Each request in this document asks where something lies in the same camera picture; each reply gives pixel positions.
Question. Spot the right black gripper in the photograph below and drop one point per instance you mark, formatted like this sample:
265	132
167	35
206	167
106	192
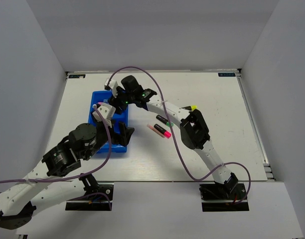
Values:
115	101

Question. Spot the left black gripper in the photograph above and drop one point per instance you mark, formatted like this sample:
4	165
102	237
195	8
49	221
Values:
123	138

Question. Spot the pink thin pen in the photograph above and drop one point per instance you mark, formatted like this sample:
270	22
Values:
155	130

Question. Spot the green cap black highlighter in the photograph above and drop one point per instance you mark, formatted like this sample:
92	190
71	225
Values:
163	120

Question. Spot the pink cap black highlighter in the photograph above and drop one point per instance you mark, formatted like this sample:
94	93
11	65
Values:
162	130

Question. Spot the yellow cap black highlighter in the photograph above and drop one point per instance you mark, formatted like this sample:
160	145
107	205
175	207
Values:
190	108

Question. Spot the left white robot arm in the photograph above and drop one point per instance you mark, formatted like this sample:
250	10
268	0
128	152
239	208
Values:
26	199

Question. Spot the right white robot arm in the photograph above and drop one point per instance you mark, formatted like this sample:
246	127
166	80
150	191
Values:
194	131

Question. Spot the blue compartment tray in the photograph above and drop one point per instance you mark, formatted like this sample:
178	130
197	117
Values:
103	96

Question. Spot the left corner label sticker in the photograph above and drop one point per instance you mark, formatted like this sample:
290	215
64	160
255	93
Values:
76	76

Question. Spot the corner label sticker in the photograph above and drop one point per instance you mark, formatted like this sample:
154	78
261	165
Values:
226	74
76	76

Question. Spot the right corner label sticker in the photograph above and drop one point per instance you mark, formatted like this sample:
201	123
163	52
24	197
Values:
226	74

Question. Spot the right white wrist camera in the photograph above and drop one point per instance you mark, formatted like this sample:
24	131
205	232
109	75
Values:
111	85

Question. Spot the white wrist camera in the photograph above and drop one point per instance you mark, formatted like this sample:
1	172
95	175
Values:
111	85
102	111

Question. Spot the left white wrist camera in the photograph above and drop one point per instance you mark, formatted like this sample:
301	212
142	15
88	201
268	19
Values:
102	111

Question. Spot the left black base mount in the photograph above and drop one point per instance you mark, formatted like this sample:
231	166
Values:
99	200

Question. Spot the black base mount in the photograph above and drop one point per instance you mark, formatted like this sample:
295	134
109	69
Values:
215	199
99	200

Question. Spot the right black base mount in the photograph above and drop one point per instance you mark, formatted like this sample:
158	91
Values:
215	199

